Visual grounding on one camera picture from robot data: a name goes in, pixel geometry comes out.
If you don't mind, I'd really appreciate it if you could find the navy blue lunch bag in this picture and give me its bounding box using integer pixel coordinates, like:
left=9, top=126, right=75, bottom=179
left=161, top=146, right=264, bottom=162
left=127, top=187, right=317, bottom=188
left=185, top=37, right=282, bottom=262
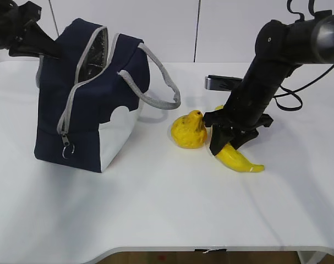
left=34, top=18, right=181, bottom=173

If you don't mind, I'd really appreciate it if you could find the yellow pear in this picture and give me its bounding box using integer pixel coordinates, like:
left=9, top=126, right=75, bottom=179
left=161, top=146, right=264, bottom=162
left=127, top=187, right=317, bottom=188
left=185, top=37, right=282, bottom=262
left=171, top=110, right=207, bottom=149

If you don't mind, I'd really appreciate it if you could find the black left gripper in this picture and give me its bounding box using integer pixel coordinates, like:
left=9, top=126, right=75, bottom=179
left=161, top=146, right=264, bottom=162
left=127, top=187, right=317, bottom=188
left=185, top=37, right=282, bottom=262
left=0, top=1, right=62, bottom=58

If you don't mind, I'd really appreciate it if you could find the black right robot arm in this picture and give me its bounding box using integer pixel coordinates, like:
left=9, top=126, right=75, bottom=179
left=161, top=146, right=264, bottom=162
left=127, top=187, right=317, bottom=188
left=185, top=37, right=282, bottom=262
left=203, top=10, right=334, bottom=156

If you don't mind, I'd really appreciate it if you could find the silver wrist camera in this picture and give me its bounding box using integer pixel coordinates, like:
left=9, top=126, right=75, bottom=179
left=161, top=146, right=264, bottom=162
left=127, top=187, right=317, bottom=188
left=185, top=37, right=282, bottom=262
left=205, top=75, right=242, bottom=91

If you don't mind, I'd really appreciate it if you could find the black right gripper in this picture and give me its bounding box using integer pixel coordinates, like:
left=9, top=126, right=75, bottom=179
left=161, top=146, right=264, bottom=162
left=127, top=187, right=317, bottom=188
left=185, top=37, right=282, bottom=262
left=203, top=109, right=273, bottom=156

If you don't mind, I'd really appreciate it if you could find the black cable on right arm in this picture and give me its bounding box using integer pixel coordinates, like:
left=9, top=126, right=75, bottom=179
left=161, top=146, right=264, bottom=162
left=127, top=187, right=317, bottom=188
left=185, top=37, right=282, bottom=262
left=275, top=59, right=334, bottom=111

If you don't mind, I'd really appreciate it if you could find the yellow banana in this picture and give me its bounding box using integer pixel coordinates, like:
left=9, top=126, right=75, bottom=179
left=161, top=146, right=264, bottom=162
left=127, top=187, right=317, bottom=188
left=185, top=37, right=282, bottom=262
left=213, top=105, right=266, bottom=174

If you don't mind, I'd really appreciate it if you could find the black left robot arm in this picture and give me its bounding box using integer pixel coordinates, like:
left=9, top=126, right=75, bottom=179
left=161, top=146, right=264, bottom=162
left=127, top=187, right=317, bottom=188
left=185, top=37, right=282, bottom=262
left=0, top=1, right=62, bottom=59

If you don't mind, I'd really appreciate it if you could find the black tape on table edge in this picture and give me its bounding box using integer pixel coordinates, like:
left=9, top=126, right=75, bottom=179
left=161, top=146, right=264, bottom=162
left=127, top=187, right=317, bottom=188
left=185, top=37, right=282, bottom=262
left=194, top=248, right=227, bottom=254

